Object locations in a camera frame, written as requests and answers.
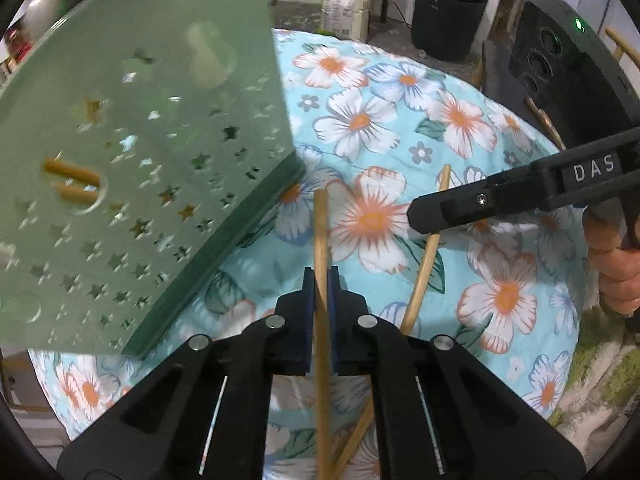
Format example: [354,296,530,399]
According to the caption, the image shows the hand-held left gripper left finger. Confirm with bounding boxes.
[57,267,316,480]

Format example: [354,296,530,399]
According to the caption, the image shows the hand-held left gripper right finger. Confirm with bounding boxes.
[327,266,586,480]

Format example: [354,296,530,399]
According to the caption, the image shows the person's right hand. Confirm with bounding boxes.
[585,210,640,318]

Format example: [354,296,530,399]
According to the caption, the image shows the tan wooden chopstick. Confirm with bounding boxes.
[523,97,567,150]
[332,164,452,467]
[312,190,335,480]

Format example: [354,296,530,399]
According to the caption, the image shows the floral teal blanket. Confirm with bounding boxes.
[27,27,576,480]

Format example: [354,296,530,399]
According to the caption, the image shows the green white shaggy rug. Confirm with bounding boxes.
[550,305,640,441]

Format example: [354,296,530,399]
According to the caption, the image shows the white yellow rice bag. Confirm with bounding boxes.
[320,0,382,41]

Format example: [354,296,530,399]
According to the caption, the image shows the green star-hole utensil holder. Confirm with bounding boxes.
[0,0,307,361]

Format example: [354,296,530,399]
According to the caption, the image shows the black trash bin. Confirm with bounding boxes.
[411,0,489,63]

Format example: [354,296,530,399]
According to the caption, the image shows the bunch of wooden chopsticks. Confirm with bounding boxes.
[44,157,103,207]

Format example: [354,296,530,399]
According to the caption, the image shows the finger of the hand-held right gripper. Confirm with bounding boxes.
[407,157,551,234]

